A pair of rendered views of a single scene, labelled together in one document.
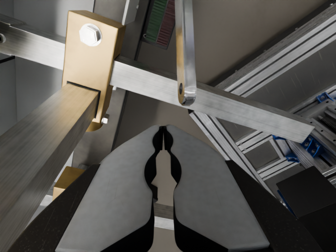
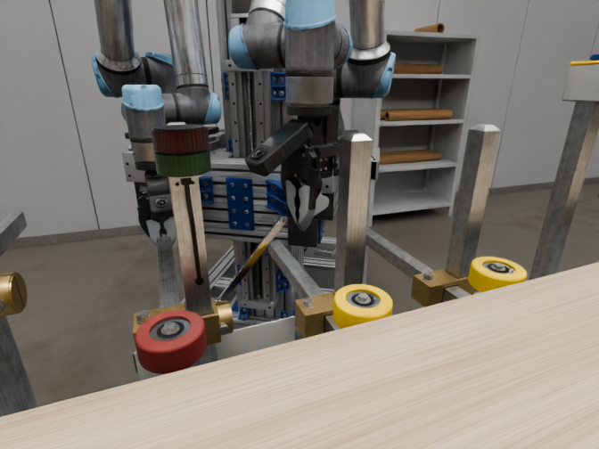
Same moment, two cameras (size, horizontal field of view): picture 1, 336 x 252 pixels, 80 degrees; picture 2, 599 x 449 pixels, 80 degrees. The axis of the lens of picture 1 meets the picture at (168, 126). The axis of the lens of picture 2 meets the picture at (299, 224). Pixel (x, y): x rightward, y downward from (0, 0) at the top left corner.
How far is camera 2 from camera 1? 0.57 m
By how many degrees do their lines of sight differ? 51
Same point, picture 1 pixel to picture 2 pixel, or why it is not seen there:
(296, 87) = not seen: hidden behind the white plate
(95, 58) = (317, 300)
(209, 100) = (293, 268)
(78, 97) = (338, 282)
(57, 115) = (340, 262)
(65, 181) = (424, 290)
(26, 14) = not seen: outside the picture
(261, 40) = not seen: hidden behind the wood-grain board
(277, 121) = (278, 249)
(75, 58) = (326, 306)
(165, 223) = (389, 246)
